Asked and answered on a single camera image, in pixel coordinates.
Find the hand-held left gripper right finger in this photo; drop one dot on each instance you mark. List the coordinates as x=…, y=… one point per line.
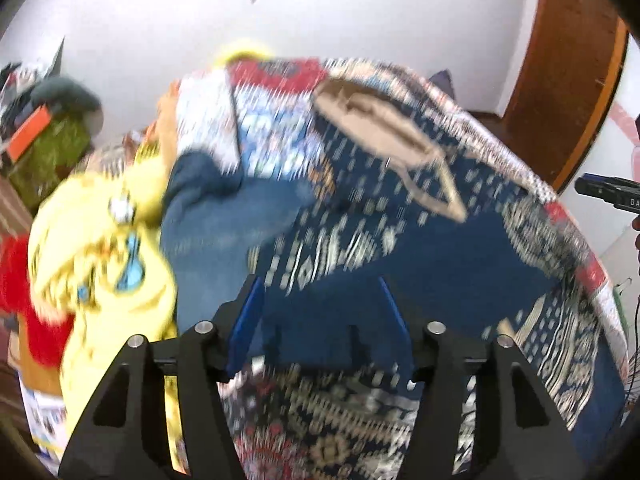
x=395, y=315

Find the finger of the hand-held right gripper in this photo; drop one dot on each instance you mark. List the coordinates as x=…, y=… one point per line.
x=595, y=187

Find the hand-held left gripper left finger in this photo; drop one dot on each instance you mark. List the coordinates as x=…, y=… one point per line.
x=247, y=320

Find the navy blue garment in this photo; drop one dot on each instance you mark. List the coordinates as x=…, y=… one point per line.
x=450, y=280

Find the blue denim jeans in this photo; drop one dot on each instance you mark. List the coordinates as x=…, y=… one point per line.
x=220, y=230

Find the patterned blue blanket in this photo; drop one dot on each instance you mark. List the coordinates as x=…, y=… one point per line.
x=380, y=425

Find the wooden door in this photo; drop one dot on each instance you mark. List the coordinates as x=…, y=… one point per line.
x=565, y=60

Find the yellow printed garment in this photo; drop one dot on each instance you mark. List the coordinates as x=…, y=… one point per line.
x=100, y=280

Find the beige handbag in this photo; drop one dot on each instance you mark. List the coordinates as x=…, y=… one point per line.
x=370, y=120

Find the white patterned cloth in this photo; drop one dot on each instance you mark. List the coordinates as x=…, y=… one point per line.
x=207, y=115

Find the red cloth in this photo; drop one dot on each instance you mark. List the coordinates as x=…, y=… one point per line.
x=30, y=300

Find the printed cardboard box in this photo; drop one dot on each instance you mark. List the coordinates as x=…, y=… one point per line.
x=45, y=417

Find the green cloth bundle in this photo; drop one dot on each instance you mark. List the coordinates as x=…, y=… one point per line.
x=52, y=150

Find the yellow plush item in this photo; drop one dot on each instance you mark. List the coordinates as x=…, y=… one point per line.
x=242, y=52

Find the orange box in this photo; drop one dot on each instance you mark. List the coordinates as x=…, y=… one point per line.
x=29, y=132

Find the grey cloth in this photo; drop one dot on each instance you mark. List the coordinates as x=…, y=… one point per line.
x=67, y=95

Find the pink wall poster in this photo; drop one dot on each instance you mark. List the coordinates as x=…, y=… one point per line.
x=629, y=140

